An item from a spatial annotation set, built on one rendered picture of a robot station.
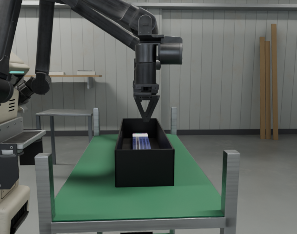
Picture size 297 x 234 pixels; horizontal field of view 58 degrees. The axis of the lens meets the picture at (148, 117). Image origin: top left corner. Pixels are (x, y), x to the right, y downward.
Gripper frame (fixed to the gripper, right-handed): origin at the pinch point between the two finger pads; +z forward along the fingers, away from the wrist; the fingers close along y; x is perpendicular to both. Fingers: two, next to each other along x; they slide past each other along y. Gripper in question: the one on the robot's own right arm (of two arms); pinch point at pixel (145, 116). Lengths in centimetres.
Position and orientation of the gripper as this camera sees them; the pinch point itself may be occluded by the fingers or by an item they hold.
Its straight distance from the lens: 75.9
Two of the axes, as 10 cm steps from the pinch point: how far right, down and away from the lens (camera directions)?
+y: -0.5, -1.6, 9.9
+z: -0.1, 9.9, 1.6
